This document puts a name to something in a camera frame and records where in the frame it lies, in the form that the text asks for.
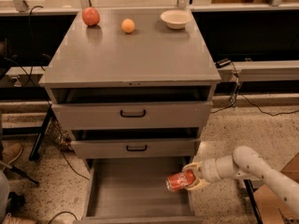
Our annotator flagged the grey drawer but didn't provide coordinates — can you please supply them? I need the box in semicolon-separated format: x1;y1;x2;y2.
52;102;212;130
71;138;200;159
74;157;203;224

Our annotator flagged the middle grey drawer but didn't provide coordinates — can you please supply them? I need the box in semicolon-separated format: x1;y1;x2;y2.
71;138;200;159

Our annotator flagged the grey drawer cabinet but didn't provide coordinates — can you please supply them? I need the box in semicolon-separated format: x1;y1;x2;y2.
39;7;222;224

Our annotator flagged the cardboard box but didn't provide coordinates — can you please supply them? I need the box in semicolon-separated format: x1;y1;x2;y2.
254;153;299;224

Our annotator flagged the black metal stand leg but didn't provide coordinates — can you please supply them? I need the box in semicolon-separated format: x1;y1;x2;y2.
244;179;263;224

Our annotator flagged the black table leg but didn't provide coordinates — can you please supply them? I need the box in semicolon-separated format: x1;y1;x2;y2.
29;108;52;161

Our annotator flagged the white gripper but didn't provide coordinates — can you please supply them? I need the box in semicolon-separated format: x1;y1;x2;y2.
182;159;221;190

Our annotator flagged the small black device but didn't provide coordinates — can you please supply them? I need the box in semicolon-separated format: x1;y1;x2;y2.
215;58;231;69

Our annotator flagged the red apple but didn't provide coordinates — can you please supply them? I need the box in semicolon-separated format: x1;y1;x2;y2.
82;7;100;26

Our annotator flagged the red coke can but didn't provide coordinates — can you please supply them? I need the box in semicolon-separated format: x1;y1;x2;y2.
165;170;195;192

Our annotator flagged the top grey drawer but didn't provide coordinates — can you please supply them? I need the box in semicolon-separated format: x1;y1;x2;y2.
52;102;212;130

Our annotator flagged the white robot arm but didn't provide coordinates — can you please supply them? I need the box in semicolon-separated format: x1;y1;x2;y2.
182;146;299;216

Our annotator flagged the white bowl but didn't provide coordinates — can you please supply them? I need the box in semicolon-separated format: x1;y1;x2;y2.
160;9;192;30

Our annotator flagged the black floor cable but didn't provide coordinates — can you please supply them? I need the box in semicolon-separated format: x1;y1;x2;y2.
210;94;299;118

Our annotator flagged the brown shoe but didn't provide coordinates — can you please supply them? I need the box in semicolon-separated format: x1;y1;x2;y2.
2;143;23;164

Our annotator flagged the orange fruit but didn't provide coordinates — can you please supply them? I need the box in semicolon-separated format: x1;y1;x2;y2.
121;19;135;34

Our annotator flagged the bottom grey drawer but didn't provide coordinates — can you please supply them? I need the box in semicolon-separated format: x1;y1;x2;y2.
74;157;203;224

